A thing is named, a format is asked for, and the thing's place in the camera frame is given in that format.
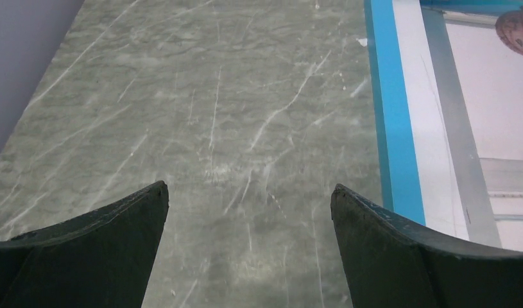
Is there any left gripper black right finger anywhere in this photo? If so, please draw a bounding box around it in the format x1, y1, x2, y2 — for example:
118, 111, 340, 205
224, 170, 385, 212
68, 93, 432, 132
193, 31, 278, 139
330, 184, 523, 307

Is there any blue wooden picture frame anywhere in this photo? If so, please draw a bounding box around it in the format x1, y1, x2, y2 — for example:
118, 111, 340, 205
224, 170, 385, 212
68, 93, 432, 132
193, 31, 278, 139
364, 1, 523, 242

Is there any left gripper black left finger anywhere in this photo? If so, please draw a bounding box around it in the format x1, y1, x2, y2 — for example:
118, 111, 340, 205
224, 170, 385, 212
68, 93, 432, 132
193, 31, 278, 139
0, 181, 169, 307

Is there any printed photo with white border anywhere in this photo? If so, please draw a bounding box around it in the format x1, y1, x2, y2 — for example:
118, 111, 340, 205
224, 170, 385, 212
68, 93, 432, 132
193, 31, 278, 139
391, 0, 523, 254

